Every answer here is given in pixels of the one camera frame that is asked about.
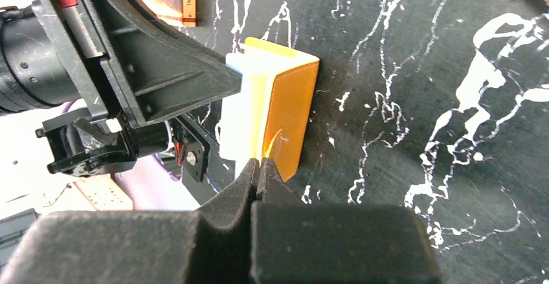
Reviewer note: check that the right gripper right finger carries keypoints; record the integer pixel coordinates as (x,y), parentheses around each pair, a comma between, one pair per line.
(293,242)

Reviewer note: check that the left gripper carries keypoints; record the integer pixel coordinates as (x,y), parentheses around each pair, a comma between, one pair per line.
(136,74)

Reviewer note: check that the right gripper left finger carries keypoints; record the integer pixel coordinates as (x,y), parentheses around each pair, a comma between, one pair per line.
(207,245)

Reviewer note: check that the orange leather card holder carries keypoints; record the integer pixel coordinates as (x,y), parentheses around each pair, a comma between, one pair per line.
(268,117)

